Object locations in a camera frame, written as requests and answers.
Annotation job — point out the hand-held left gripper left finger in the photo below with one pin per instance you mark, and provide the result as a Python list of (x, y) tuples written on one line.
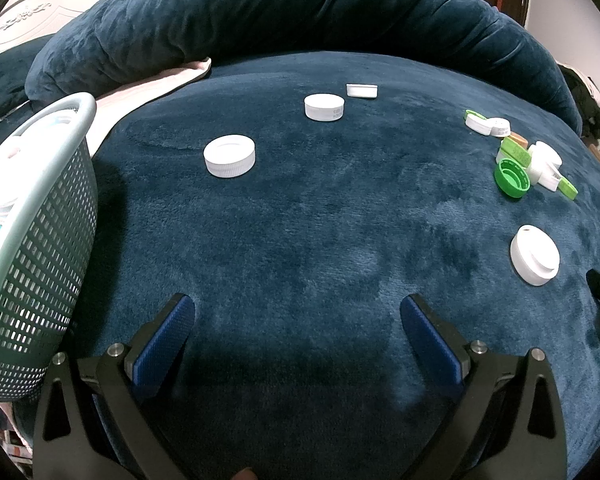
[(165, 345)]

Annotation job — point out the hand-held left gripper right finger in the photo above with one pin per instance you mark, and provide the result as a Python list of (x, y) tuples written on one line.
[(432, 345)]

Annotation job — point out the white stepped bottle cap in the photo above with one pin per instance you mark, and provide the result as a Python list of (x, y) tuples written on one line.
[(535, 255)]

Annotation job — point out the pile of small bottle caps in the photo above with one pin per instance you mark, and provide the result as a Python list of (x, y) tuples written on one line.
[(545, 160)]

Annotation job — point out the light teal plastic basket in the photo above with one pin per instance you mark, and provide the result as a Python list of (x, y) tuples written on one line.
[(45, 260)]

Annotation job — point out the large white ribbed jar lid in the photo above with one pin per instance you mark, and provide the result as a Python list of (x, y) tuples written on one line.
[(229, 156)]

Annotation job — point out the heap of mixed caps and tubes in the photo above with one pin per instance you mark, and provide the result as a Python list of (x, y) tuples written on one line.
[(5, 187)]

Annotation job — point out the white round jar lid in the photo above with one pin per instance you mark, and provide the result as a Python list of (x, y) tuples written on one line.
[(324, 107)]

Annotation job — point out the small white cap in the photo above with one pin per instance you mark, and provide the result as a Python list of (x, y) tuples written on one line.
[(361, 90)]

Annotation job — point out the green open screw cap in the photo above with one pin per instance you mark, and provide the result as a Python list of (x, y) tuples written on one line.
[(511, 178)]

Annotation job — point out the dark clothes heap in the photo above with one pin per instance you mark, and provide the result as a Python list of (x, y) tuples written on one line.
[(587, 105)]

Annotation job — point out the pink cloth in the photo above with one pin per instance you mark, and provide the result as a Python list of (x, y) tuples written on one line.
[(145, 95)]

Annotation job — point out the dark blue rolled quilt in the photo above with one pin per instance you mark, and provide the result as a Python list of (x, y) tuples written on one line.
[(280, 10)]

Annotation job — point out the white carved headboard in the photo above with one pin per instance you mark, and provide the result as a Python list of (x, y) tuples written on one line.
[(40, 10)]

